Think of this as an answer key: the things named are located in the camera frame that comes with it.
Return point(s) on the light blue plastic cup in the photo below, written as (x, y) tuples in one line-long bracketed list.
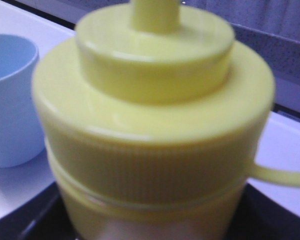
[(21, 135)]

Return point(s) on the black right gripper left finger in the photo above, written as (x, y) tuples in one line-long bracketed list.
[(42, 218)]

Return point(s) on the silver digital kitchen scale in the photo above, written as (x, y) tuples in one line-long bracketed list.
[(21, 183)]

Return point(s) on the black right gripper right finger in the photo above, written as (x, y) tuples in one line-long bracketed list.
[(260, 218)]

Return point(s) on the yellow squeeze bottle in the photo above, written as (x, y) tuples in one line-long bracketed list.
[(152, 115)]

